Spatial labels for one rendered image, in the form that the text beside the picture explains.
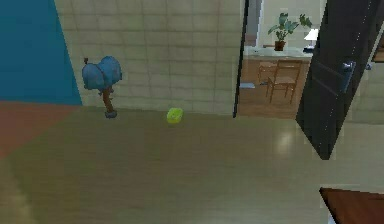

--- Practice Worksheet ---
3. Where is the green house plant brown pot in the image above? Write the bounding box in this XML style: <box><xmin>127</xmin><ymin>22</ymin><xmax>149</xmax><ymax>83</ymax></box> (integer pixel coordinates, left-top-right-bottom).
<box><xmin>267</xmin><ymin>12</ymin><xmax>313</xmax><ymax>52</ymax></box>

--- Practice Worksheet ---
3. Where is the dark brown wooden furniture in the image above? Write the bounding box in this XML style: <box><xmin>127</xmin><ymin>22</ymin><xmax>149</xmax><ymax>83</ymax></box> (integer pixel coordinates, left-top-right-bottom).
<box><xmin>318</xmin><ymin>186</ymin><xmax>384</xmax><ymax>224</ymax></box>

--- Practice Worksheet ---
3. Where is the black room door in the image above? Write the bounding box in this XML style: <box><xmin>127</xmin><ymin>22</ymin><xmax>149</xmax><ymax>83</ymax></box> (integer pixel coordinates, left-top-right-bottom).
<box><xmin>295</xmin><ymin>0</ymin><xmax>384</xmax><ymax>161</ymax></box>

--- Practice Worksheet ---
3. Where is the white table lamp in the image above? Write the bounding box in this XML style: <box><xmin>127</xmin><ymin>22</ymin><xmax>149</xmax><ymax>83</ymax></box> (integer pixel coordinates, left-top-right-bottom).
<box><xmin>303</xmin><ymin>28</ymin><xmax>320</xmax><ymax>54</ymax></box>

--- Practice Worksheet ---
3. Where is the yellow-green small block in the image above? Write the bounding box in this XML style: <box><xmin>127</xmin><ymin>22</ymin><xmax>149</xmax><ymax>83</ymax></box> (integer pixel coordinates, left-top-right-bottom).
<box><xmin>166</xmin><ymin>107</ymin><xmax>185</xmax><ymax>125</ymax></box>

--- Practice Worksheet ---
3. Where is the brown wooden chair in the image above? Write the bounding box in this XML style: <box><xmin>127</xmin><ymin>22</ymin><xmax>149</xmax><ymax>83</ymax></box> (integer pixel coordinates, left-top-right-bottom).
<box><xmin>265</xmin><ymin>59</ymin><xmax>304</xmax><ymax>105</ymax></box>
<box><xmin>257</xmin><ymin>60</ymin><xmax>278</xmax><ymax>86</ymax></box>

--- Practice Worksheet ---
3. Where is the pale top wooden table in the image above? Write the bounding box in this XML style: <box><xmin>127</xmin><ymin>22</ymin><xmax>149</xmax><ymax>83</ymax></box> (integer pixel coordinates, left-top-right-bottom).
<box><xmin>242</xmin><ymin>45</ymin><xmax>314</xmax><ymax>86</ymax></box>

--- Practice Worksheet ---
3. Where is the grey door handle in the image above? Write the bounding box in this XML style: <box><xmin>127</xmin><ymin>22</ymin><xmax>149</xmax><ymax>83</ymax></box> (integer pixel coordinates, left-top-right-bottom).
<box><xmin>340</xmin><ymin>60</ymin><xmax>357</xmax><ymax>94</ymax></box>

